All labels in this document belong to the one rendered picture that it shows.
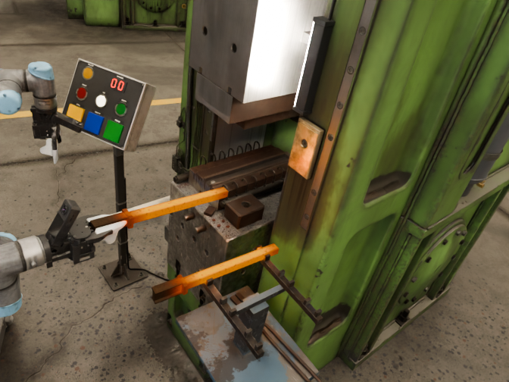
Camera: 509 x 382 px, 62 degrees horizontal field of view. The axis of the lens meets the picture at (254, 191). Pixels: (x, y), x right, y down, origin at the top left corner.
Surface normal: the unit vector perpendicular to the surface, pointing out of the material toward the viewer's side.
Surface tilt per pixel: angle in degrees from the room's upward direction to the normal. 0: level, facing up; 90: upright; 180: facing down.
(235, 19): 90
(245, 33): 90
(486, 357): 0
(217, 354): 0
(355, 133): 90
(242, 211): 0
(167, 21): 90
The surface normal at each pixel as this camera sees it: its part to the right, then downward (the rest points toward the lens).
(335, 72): -0.77, 0.28
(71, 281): 0.15, -0.79
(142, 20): 0.37, 0.60
